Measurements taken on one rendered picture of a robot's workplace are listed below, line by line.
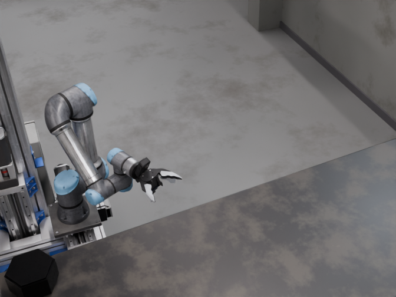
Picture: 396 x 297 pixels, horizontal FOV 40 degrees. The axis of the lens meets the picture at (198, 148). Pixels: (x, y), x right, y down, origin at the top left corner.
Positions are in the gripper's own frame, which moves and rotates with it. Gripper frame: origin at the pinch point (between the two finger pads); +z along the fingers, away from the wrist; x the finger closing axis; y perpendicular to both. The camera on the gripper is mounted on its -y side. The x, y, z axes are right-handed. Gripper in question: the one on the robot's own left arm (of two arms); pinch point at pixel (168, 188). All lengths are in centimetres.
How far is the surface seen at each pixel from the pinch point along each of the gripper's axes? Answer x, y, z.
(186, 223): 36, -61, 57
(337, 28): -323, 143, -126
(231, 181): -123, 164, -90
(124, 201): -50, 154, -136
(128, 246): 49, -62, 52
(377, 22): -303, 109, -75
